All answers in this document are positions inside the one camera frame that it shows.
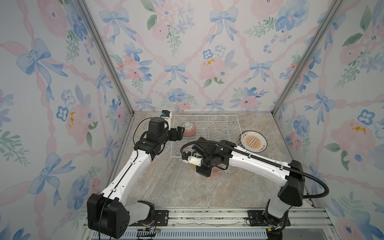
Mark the pink glass cup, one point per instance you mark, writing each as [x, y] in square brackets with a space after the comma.
[215, 171]

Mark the clear drinking glass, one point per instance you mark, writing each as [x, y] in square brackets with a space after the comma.
[230, 171]

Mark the pink patterned bowl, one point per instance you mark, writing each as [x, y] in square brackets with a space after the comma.
[190, 129]

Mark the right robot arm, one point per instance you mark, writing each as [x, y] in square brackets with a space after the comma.
[209, 154]

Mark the white wire dish rack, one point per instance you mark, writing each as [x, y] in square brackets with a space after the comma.
[210, 127]

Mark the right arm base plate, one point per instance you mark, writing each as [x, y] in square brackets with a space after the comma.
[258, 218]

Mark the right aluminium corner post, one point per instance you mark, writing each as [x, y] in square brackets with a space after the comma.
[329, 17]

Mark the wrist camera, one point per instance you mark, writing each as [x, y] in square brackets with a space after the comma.
[192, 159]
[167, 115]

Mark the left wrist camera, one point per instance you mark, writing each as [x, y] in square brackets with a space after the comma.
[167, 115]

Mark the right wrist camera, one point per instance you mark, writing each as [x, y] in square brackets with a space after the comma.
[192, 159]

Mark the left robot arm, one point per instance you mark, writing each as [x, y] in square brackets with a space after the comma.
[108, 212]

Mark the aluminium front rail frame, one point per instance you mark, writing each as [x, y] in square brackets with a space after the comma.
[232, 224]

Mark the aluminium corner post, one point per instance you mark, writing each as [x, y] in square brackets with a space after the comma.
[329, 17]
[94, 32]

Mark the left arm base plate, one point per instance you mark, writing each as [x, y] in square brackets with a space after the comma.
[158, 218]

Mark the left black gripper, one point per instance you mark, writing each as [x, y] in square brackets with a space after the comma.
[179, 133]

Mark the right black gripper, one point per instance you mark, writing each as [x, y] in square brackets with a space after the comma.
[205, 174]

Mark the left aluminium corner post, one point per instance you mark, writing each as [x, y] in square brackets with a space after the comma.
[94, 32]

